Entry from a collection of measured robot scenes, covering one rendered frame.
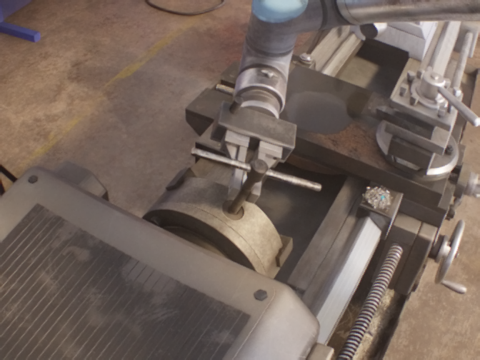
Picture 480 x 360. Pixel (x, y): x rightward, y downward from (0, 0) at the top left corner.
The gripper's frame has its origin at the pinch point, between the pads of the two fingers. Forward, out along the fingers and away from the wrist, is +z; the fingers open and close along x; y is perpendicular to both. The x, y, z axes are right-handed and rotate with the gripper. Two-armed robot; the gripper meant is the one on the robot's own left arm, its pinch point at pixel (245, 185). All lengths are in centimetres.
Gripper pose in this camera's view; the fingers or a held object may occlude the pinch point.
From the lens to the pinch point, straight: 89.8
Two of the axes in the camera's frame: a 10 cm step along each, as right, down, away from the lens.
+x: 9.3, 2.9, 2.0
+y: 3.3, -5.2, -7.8
